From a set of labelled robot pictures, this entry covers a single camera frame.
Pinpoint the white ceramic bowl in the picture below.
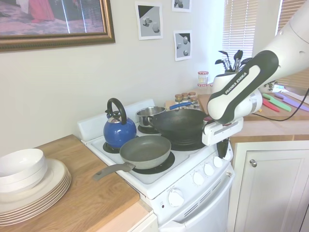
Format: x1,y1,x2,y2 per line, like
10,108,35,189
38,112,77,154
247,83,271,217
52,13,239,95
0,165,48,194
0,148,47,179

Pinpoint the grey geometric solids print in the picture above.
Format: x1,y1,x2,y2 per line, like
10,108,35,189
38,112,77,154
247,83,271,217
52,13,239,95
171,0,193,13
173,30,193,62
134,1,163,41

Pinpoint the steel saucepan with blue handle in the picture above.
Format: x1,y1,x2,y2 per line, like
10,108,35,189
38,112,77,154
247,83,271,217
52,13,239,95
135,101,194,128

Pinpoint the grey frying pan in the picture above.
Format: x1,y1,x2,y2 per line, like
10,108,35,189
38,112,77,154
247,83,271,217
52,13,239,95
92,134,172,182

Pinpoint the white patterned cup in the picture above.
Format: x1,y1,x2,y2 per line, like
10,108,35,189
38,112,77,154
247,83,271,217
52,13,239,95
263,80,279,93

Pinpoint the red knife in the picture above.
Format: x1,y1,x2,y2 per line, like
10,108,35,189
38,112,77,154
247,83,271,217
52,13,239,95
262,98,281,113

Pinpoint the stack of plates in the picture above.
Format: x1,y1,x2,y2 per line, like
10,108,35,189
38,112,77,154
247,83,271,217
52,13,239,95
0,180,72,227

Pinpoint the white electric stove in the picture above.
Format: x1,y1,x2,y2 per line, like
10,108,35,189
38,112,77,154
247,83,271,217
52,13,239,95
77,98,235,232

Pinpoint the black cable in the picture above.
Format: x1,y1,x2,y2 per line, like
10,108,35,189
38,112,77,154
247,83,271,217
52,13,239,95
251,88,309,121

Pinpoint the cream plate with brown rim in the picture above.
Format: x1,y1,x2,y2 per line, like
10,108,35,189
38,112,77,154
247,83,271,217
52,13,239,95
0,169,70,218
0,174,72,222
0,172,71,220
0,177,72,225
0,158,69,215

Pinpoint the black slotted spoon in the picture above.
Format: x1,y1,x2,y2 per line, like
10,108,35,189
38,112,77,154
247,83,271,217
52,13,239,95
239,57,254,71

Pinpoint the white drawer cabinet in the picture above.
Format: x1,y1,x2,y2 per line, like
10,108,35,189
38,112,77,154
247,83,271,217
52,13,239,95
120,212,160,232

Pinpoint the purple knife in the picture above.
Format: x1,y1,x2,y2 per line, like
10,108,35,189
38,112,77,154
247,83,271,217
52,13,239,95
275,92,309,106

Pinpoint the gold framed painting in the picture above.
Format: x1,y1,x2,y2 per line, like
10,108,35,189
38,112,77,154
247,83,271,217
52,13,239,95
0,0,116,53

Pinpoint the white utensil crock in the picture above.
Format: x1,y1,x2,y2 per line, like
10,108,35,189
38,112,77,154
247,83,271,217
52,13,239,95
213,71,242,94

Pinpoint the black wok with wooden handle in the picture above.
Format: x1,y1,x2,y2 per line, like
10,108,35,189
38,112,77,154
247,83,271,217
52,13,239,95
146,109,211,143

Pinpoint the white door cabinet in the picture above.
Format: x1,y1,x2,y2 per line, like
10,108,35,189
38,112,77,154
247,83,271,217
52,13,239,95
229,140,309,232

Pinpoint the blue kettle with black handle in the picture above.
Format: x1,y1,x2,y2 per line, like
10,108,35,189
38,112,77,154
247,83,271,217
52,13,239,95
103,98,138,149

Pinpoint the green knife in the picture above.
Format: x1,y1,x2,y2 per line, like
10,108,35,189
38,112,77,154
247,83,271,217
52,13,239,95
262,93,293,113

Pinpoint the large white oven knob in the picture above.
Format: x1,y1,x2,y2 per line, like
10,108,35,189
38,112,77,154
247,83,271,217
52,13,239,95
168,188,184,207

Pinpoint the black cooking spoon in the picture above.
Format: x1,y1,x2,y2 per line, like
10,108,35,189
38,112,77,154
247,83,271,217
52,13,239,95
218,50,231,73
215,59,226,73

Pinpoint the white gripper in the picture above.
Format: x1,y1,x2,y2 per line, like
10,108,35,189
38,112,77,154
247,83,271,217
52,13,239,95
201,117,244,160

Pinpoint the black spatula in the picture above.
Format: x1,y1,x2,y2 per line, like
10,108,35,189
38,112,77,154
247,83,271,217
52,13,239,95
232,49,243,73

